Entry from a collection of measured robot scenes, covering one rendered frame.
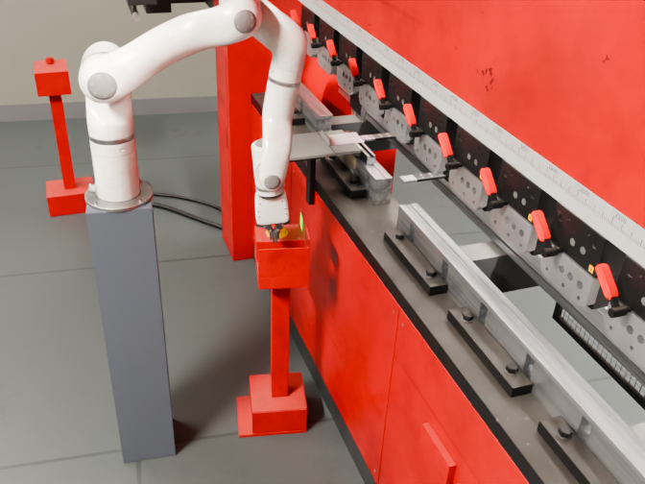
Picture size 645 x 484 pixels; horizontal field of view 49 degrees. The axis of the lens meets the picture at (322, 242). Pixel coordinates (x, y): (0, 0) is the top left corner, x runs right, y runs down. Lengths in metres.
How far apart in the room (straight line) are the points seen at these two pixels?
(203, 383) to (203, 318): 0.42
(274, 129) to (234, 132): 1.30
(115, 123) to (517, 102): 1.03
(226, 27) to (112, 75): 0.31
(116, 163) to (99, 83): 0.25
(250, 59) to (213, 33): 1.32
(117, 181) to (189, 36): 0.45
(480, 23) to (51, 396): 2.11
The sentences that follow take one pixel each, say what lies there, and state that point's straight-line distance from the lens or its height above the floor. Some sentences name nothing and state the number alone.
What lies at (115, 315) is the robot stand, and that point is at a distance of 2.25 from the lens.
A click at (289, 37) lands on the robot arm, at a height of 1.46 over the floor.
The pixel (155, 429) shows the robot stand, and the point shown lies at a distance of 2.58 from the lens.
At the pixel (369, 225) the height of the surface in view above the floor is 0.87.
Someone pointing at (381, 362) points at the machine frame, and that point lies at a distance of 2.17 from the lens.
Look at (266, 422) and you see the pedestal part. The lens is 2.67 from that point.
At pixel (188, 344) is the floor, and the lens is 3.12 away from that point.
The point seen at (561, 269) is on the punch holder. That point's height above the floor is 1.22.
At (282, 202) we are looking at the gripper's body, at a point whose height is 0.96.
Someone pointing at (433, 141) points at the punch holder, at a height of 1.25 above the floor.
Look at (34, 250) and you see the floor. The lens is 3.89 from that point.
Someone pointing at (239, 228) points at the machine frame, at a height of 0.19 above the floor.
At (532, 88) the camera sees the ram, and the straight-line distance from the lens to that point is 1.52.
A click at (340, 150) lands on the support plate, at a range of 2.40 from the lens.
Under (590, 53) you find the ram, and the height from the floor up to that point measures 1.63.
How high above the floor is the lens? 1.99
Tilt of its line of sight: 32 degrees down
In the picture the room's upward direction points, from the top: 3 degrees clockwise
